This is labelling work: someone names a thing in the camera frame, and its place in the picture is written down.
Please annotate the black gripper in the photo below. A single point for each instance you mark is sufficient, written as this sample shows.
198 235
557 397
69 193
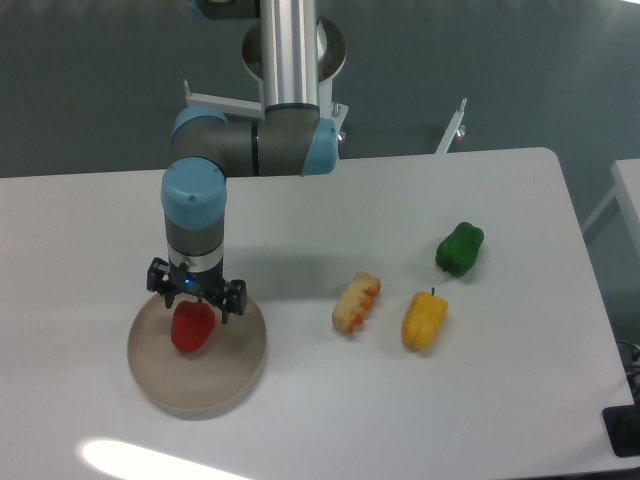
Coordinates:
169 281

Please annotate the red toy bell pepper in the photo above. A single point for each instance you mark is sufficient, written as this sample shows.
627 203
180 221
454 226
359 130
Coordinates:
192 324

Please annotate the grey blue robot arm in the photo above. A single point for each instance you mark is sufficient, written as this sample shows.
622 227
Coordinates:
207 149

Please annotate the beige round plate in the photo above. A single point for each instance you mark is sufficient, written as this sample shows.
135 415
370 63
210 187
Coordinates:
200 385

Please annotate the yellow toy bell pepper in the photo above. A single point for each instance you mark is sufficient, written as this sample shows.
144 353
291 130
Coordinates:
423 318

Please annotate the green toy bell pepper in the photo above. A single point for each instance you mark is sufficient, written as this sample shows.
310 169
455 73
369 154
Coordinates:
458 252

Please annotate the orange toy corn piece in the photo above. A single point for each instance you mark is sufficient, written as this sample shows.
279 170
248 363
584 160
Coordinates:
355 302

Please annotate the black device at edge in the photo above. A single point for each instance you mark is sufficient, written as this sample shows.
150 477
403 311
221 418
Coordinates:
622 426

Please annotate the white side table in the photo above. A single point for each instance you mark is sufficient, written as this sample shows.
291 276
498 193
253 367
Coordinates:
622 197

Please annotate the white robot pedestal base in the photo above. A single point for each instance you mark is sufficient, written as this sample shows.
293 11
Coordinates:
331 59

